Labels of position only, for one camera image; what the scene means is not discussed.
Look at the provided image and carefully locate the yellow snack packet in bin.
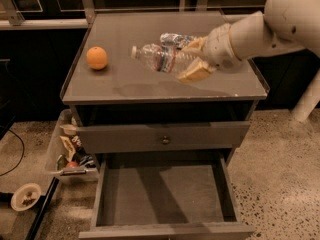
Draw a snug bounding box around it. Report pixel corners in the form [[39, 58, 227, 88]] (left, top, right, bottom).
[[60, 136, 76, 162]]

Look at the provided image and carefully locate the grey drawer cabinet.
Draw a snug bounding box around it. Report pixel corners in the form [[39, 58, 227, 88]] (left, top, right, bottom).
[[60, 10, 271, 240]]

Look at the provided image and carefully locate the closed grey upper drawer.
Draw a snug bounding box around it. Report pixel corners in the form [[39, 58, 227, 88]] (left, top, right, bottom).
[[77, 121, 249, 154]]

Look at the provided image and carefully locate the black floor cable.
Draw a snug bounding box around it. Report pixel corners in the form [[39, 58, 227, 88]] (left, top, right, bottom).
[[0, 124, 27, 178]]

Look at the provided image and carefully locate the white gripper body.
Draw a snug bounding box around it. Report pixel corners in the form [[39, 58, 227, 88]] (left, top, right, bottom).
[[202, 23, 242, 71]]

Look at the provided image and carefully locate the orange fruit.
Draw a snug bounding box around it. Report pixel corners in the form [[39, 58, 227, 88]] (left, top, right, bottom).
[[86, 46, 108, 70]]

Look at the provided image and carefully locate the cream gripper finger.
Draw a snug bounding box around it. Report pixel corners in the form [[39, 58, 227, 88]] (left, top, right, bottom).
[[176, 58, 216, 83], [182, 37, 206, 54]]

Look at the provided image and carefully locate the grey metal railing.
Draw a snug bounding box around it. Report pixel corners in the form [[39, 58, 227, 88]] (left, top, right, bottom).
[[0, 0, 268, 31]]

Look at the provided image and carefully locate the clear plastic storage bin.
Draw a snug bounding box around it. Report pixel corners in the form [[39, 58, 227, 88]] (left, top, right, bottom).
[[45, 109, 98, 185]]

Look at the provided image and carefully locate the round brass drawer knob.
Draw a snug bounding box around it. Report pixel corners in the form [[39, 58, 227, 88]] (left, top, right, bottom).
[[162, 136, 170, 145]]

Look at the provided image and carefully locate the red round item in bin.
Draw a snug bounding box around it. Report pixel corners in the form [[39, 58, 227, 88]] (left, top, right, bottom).
[[66, 161, 79, 168]]

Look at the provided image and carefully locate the open grey middle drawer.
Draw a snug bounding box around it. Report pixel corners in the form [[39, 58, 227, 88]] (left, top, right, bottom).
[[79, 150, 255, 240]]

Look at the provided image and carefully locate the clear plastic water bottle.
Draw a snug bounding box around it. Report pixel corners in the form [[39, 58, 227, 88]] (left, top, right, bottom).
[[131, 44, 196, 75]]

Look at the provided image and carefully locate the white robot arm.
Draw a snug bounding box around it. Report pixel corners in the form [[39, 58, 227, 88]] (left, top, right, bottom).
[[182, 0, 320, 83]]

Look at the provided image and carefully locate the black floor bar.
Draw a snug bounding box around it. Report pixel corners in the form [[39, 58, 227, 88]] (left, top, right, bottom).
[[25, 177, 59, 240]]

